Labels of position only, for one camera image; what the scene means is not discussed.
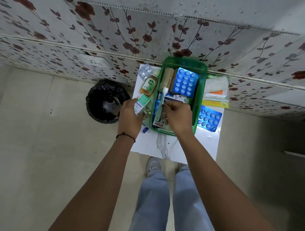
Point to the white wall switch plate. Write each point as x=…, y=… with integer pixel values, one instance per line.
x=95, y=62

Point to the green plastic tray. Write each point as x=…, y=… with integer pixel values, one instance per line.
x=200, y=95

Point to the person's left forearm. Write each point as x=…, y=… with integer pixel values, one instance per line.
x=95, y=190

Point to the beige bandage roll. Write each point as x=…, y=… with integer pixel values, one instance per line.
x=166, y=76

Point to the white cotton packet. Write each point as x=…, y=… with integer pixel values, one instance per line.
x=215, y=84

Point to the person's right forearm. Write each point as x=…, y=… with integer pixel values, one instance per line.
x=219, y=188

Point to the brown bandage roll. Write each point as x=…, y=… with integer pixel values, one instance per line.
x=173, y=79

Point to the person's right fingers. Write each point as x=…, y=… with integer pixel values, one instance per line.
x=172, y=105

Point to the grey left shoe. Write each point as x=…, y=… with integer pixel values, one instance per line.
x=154, y=164

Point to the light blue jeans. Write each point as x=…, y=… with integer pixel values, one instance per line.
x=152, y=202

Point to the black lined trash bin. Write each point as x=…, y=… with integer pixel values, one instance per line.
x=104, y=101

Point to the black thread wristband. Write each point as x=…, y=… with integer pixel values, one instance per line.
x=125, y=135

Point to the small silver foil strip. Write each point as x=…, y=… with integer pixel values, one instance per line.
x=177, y=97

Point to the person's left hand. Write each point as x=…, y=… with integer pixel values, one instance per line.
x=128, y=119

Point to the small white teal box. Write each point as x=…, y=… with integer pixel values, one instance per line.
x=142, y=103

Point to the small blue cap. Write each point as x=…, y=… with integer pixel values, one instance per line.
x=145, y=130

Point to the person's right hand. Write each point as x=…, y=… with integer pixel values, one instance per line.
x=178, y=117

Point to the person's left fingers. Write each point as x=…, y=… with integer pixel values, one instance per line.
x=129, y=101

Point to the blue tablet blister pack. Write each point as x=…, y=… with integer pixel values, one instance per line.
x=185, y=82
x=209, y=118

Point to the white blue plaster box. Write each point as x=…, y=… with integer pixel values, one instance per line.
x=160, y=119

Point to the white capped ointment tube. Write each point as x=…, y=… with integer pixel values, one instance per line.
x=163, y=96

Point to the yellow flat packet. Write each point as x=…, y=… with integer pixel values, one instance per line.
x=215, y=104

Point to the brown antiseptic bottle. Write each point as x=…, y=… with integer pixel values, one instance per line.
x=149, y=85

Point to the cotton swab packet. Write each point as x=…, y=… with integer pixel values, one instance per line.
x=216, y=94

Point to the silver blister pack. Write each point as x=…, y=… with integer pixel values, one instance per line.
x=145, y=71

